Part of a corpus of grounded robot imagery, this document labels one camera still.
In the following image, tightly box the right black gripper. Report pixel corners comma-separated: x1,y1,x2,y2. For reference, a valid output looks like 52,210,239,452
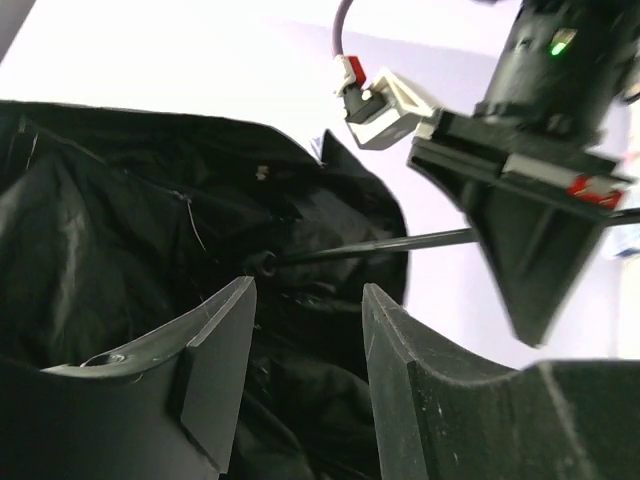
409,109,633,346

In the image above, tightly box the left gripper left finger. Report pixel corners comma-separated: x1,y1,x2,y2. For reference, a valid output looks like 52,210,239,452
1,277,257,480

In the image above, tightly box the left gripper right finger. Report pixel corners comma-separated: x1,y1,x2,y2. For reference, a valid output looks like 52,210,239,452
362,284,639,480

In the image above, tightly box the lavender folding umbrella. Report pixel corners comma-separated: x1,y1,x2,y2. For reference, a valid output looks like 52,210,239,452
0,99,640,480

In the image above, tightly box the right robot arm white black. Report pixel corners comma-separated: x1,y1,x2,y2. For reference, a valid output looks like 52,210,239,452
408,1,639,346

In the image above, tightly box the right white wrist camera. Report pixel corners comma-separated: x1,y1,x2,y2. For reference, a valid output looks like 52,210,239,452
347,68,443,151

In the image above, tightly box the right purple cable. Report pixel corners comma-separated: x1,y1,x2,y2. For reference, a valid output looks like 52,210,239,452
332,0,369,96

